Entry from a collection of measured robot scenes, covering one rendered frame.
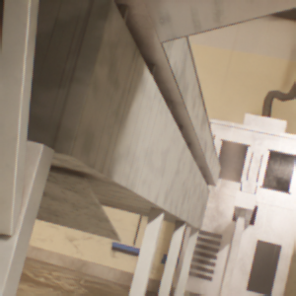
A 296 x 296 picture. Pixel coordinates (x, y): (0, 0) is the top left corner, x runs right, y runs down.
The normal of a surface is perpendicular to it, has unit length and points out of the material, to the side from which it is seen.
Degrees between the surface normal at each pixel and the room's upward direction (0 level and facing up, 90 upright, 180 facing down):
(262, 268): 90
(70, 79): 90
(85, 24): 90
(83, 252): 90
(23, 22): 115
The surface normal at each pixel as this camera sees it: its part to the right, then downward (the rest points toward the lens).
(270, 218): -0.18, -0.18
